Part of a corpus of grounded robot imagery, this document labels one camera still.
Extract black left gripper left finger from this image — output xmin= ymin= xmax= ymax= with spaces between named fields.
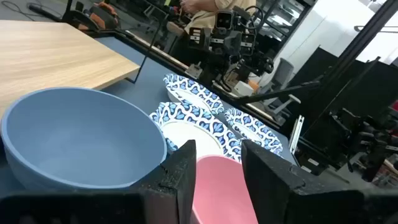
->
xmin=0 ymin=139 xmax=198 ymax=224

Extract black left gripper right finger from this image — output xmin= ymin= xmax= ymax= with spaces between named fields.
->
xmin=241 ymin=139 xmax=398 ymax=224

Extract pink bowl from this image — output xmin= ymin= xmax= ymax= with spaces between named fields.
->
xmin=190 ymin=154 xmax=259 ymax=224

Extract blue patterned paper plate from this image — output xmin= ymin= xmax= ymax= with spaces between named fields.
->
xmin=163 ymin=73 xmax=224 ymax=115
xmin=149 ymin=101 xmax=243 ymax=162
xmin=223 ymin=107 xmax=284 ymax=156

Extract blue bowl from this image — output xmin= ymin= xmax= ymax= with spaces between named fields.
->
xmin=0 ymin=86 xmax=169 ymax=192

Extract person's white shoes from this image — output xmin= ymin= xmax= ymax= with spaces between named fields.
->
xmin=179 ymin=0 xmax=257 ymax=34

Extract gray office chair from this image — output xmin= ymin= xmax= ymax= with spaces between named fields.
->
xmin=263 ymin=57 xmax=302 ymax=116

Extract black machinery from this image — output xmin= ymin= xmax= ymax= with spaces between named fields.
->
xmin=295 ymin=105 xmax=398 ymax=184

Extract orange and black vacuum cleaner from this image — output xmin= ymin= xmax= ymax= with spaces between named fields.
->
xmin=62 ymin=0 xmax=122 ymax=32

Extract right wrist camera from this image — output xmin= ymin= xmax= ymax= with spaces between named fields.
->
xmin=215 ymin=11 xmax=234 ymax=30

